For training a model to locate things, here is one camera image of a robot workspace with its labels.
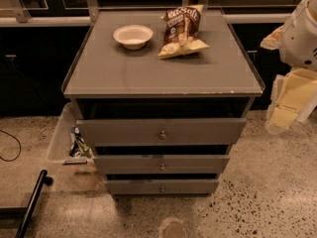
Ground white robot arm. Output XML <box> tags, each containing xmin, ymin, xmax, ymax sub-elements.
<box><xmin>261</xmin><ymin>0</ymin><xmax>317</xmax><ymax>135</ymax></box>

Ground brown chip bag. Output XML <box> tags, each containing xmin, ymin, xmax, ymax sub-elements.
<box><xmin>158</xmin><ymin>5</ymin><xmax>209</xmax><ymax>60</ymax></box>

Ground grey metal rail frame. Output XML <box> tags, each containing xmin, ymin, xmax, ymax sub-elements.
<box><xmin>0</xmin><ymin>0</ymin><xmax>301</xmax><ymax>26</ymax></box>

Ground black metal bar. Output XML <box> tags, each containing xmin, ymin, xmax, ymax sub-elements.
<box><xmin>0</xmin><ymin>170</ymin><xmax>53</xmax><ymax>238</ymax></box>

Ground grey top drawer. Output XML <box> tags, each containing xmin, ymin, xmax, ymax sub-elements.
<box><xmin>77</xmin><ymin>118</ymin><xmax>246</xmax><ymax>147</ymax></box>

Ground grey bottom drawer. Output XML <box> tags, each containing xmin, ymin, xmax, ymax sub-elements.
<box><xmin>106</xmin><ymin>179</ymin><xmax>219</xmax><ymax>195</ymax></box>

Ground black cable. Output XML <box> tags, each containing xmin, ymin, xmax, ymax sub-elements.
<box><xmin>0</xmin><ymin>129</ymin><xmax>22</xmax><ymax>163</ymax></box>

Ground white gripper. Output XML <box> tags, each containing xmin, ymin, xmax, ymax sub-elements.
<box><xmin>261</xmin><ymin>0</ymin><xmax>317</xmax><ymax>134</ymax></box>

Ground grey drawer cabinet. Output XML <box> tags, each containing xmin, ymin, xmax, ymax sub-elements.
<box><xmin>62</xmin><ymin>11</ymin><xmax>264</xmax><ymax>184</ymax></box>

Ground items in plastic bin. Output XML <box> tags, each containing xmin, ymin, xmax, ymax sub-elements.
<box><xmin>69</xmin><ymin>126</ymin><xmax>92</xmax><ymax>158</ymax></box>

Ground grey drawer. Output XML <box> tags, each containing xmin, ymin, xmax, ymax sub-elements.
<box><xmin>106</xmin><ymin>179</ymin><xmax>219</xmax><ymax>195</ymax></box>
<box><xmin>93</xmin><ymin>155</ymin><xmax>230</xmax><ymax>175</ymax></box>
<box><xmin>77</xmin><ymin>118</ymin><xmax>246</xmax><ymax>147</ymax></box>

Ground round floor drain cover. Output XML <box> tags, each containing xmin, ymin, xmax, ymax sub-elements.
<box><xmin>158</xmin><ymin>218</ymin><xmax>188</xmax><ymax>238</ymax></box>

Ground grey middle drawer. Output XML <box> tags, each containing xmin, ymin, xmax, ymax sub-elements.
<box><xmin>93</xmin><ymin>155</ymin><xmax>230</xmax><ymax>175</ymax></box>

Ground clear plastic bin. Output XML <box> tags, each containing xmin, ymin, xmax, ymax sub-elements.
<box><xmin>48</xmin><ymin>103</ymin><xmax>87</xmax><ymax>165</ymax></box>

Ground white paper bowl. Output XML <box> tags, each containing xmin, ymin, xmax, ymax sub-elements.
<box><xmin>113</xmin><ymin>25</ymin><xmax>154</xmax><ymax>50</ymax></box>

